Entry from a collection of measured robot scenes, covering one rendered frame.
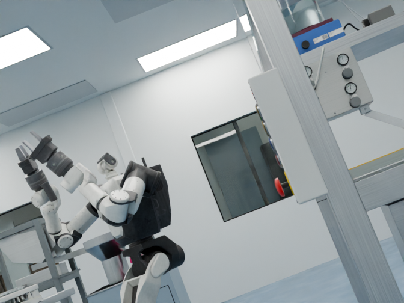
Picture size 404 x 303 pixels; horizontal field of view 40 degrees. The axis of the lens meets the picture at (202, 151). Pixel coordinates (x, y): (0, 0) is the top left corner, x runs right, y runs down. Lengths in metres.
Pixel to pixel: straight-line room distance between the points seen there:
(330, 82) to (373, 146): 5.17
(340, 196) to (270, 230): 5.62
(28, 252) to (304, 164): 4.27
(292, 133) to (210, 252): 5.76
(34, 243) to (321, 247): 3.38
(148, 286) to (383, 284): 1.46
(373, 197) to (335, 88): 0.37
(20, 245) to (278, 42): 4.23
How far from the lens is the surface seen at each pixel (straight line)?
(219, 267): 6.80
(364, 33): 1.90
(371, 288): 1.20
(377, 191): 1.87
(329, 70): 1.86
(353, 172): 1.86
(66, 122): 7.17
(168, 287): 4.10
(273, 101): 1.07
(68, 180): 2.34
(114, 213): 2.19
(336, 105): 1.85
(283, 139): 1.06
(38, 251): 5.14
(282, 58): 1.20
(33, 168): 2.69
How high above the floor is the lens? 0.93
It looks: 7 degrees up
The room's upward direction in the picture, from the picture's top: 21 degrees counter-clockwise
